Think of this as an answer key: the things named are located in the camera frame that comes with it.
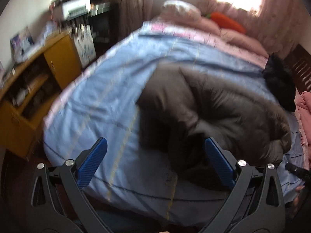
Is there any pink pillow right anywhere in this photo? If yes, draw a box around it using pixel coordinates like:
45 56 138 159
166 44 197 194
220 28 269 58

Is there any black desk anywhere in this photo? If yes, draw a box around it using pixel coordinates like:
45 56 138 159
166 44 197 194
62 2 120 56

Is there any pink pillow left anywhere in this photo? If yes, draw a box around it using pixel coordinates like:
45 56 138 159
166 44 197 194
153 15 220 36

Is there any blue and pink bedspread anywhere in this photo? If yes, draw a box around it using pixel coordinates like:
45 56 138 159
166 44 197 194
44 21 304 227

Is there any dark wooden headboard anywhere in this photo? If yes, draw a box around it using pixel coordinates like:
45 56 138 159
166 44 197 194
285 44 311 94

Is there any black puffer jacket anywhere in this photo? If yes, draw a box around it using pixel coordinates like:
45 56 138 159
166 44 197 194
261 53 296 112

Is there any brown hooded puffer jacket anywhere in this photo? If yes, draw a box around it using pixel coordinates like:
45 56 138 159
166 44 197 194
137 63 292 191

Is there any pink pillow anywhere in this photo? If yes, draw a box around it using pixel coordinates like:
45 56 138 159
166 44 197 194
220 28 269 58
153 15 220 36

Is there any pink folded garment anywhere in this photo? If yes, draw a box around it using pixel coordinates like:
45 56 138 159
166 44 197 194
295 90 311 170

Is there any orange carrot plush pillow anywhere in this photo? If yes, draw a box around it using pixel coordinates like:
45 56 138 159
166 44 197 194
206 12 246 34

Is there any white printer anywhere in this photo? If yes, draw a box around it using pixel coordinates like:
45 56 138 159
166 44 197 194
52 0 91 22

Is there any person's right hand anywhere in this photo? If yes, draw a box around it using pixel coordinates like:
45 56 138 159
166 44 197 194
290 186 310 219

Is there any pink floral curtain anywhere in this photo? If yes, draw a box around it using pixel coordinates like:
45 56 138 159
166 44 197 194
106 0 308 57

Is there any white floral paper bag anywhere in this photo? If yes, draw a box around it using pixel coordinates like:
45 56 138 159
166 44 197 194
73 24 96 68

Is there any white patterned pillow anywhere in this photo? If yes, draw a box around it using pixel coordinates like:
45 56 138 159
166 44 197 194
161 0 201 21

